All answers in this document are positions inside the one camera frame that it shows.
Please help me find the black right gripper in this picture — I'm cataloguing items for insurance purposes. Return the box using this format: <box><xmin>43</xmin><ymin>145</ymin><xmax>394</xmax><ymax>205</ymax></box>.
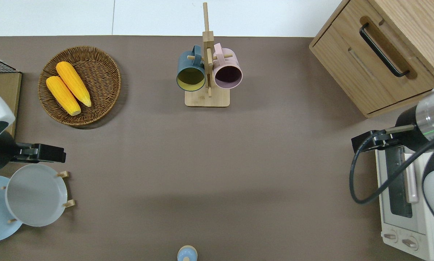
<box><xmin>351</xmin><ymin>107</ymin><xmax>426</xmax><ymax>153</ymax></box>

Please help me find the gray plate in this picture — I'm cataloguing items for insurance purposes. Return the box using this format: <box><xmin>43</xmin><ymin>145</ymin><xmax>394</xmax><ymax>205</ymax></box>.
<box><xmin>5</xmin><ymin>164</ymin><xmax>68</xmax><ymax>227</ymax></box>

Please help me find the wooden plate rack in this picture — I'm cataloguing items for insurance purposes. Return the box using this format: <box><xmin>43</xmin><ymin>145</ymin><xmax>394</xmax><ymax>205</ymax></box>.
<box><xmin>0</xmin><ymin>170</ymin><xmax>75</xmax><ymax>224</ymax></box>

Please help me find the yellow corn cob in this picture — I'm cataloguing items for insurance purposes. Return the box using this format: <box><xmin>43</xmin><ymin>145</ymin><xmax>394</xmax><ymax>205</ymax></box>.
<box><xmin>46</xmin><ymin>75</ymin><xmax>82</xmax><ymax>116</ymax></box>
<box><xmin>56</xmin><ymin>61</ymin><xmax>92</xmax><ymax>108</ymax></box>

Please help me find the brown wicker basket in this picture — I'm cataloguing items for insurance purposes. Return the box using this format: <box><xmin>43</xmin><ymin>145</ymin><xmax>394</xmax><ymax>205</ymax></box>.
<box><xmin>38</xmin><ymin>46</ymin><xmax>122</xmax><ymax>127</ymax></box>

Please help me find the wooden drawer cabinet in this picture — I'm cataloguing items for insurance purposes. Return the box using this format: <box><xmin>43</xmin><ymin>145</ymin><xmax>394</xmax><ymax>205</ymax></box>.
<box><xmin>309</xmin><ymin>0</ymin><xmax>434</xmax><ymax>119</ymax></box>

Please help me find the white toaster oven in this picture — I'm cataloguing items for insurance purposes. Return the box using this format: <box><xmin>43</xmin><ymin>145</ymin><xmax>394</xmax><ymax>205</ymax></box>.
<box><xmin>375</xmin><ymin>145</ymin><xmax>434</xmax><ymax>261</ymax></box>

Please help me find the brown table mat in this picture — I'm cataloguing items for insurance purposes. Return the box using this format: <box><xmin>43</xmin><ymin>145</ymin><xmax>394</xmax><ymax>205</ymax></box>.
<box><xmin>0</xmin><ymin>35</ymin><xmax>433</xmax><ymax>261</ymax></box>

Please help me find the wooden mug tree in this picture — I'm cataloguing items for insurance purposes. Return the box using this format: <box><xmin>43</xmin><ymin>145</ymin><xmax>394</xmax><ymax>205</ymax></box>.
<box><xmin>185</xmin><ymin>2</ymin><xmax>230</xmax><ymax>108</ymax></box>

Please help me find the dark blue mug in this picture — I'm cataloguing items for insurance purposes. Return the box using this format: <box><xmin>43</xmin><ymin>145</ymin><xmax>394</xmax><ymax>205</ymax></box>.
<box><xmin>176</xmin><ymin>45</ymin><xmax>206</xmax><ymax>92</ymax></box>

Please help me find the small blue bell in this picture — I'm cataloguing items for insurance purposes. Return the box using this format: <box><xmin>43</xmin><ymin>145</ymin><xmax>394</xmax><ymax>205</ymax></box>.
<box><xmin>177</xmin><ymin>245</ymin><xmax>198</xmax><ymax>261</ymax></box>

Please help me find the pink mug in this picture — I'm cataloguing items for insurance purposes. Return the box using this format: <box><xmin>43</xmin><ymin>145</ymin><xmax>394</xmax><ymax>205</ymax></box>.
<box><xmin>213</xmin><ymin>43</ymin><xmax>243</xmax><ymax>90</ymax></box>

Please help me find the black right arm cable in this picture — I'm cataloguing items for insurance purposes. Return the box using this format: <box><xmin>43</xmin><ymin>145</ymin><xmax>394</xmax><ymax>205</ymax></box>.
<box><xmin>349</xmin><ymin>129</ymin><xmax>434</xmax><ymax>204</ymax></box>

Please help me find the black wire wooden shelf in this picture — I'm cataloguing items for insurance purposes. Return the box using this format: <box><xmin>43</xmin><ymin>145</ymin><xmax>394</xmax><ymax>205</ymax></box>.
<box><xmin>0</xmin><ymin>53</ymin><xmax>22</xmax><ymax>138</ymax></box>

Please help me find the black drawer handle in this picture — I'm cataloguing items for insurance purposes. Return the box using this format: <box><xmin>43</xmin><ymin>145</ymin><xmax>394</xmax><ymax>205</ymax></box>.
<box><xmin>359</xmin><ymin>23</ymin><xmax>410</xmax><ymax>78</ymax></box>

